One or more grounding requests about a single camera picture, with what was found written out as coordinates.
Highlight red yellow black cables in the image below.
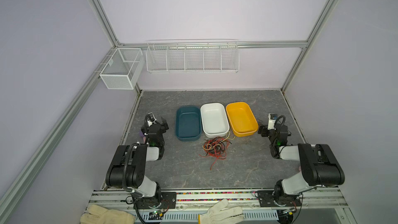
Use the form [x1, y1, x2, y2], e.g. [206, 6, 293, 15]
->
[198, 131, 236, 171]

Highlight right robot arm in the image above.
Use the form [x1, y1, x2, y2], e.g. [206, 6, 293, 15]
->
[258, 124, 345, 201]

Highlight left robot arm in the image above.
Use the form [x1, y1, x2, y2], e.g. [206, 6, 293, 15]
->
[105, 118, 169, 202]

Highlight purple pink hairbrush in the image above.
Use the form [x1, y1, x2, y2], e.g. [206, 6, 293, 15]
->
[139, 131, 147, 143]

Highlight teal plastic bin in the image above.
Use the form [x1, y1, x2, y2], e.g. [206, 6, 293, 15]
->
[175, 106, 202, 142]

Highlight yellow plastic bin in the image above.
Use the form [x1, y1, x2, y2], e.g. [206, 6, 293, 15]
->
[226, 102, 259, 138]

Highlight white plastic bin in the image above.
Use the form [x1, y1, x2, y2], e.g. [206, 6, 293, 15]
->
[200, 103, 230, 139]

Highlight white work glove centre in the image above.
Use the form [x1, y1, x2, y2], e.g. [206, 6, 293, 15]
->
[198, 199, 244, 224]

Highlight white work glove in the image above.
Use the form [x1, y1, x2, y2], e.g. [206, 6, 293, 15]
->
[198, 199, 244, 224]
[80, 204, 136, 224]

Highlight white work glove left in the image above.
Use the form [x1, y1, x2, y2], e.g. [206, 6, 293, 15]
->
[80, 204, 136, 224]

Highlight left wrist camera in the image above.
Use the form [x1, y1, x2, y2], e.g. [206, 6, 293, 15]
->
[146, 113, 157, 127]

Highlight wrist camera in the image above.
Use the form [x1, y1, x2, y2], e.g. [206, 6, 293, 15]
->
[267, 113, 278, 130]
[146, 113, 157, 127]

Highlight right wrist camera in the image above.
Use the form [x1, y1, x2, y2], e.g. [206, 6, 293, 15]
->
[267, 113, 278, 130]

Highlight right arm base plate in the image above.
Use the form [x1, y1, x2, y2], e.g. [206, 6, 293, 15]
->
[255, 190, 302, 207]

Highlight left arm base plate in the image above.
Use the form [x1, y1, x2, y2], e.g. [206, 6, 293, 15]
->
[135, 191, 177, 209]

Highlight white wire mesh box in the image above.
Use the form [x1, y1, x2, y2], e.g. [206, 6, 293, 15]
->
[100, 48, 145, 90]

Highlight long white wire basket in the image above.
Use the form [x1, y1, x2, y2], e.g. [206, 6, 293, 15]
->
[146, 39, 240, 73]

